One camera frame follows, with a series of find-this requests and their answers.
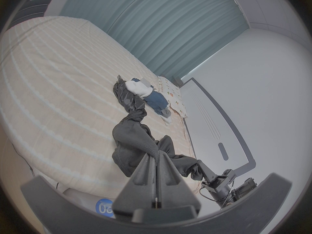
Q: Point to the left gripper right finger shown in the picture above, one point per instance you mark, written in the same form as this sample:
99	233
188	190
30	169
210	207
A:
175	191

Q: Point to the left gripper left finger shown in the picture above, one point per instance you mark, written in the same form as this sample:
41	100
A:
139	189

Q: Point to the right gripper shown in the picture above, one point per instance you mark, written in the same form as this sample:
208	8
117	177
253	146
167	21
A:
218	188

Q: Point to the black T-shirt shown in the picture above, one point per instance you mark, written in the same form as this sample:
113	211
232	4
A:
131	142

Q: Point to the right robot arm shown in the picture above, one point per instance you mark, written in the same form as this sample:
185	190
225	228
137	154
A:
246	188

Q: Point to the pile of clothes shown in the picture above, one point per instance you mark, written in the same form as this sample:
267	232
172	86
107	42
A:
153	99

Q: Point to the bed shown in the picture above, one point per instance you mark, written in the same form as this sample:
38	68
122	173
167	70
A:
61	94

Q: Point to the black shiny garment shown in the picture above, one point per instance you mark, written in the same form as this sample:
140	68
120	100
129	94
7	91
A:
126	95

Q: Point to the white printed pillow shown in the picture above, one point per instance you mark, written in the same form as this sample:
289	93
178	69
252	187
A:
174	94

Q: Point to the grey bedside table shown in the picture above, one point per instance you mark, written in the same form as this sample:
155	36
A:
177	81

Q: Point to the blue-green curtain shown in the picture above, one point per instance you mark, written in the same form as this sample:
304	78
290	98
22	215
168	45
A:
182	28
97	4

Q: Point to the black chest of drawers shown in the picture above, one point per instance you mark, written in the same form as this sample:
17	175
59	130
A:
31	11

